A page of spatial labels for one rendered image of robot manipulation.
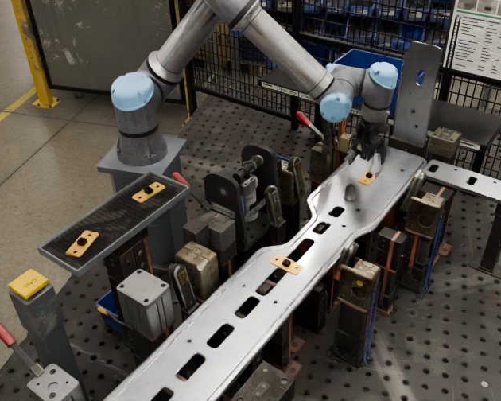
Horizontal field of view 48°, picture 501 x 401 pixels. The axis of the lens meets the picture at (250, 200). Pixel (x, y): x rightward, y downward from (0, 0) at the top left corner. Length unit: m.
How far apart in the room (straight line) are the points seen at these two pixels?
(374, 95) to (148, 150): 0.65
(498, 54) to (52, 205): 2.51
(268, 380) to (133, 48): 3.13
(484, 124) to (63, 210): 2.34
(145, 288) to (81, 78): 3.20
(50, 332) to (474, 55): 1.57
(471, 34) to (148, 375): 1.49
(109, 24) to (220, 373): 3.10
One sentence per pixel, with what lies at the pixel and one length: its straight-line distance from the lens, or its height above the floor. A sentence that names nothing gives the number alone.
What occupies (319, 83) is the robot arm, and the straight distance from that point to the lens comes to 1.41.
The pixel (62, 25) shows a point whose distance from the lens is 4.23.
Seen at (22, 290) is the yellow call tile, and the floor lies 1.16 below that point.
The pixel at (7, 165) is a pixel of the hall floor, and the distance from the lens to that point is 3.98.
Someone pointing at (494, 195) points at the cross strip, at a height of 1.00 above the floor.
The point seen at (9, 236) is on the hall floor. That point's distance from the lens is 3.37.
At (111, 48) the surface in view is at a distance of 4.09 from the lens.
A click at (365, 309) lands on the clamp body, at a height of 0.94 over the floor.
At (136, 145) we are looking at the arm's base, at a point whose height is 1.16.
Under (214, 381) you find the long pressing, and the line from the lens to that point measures 1.23.
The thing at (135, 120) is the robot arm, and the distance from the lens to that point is 1.60.
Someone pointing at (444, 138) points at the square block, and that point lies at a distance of 1.89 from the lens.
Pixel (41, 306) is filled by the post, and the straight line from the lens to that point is 1.29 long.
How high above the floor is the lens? 2.01
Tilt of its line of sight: 38 degrees down
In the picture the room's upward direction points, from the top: 2 degrees counter-clockwise
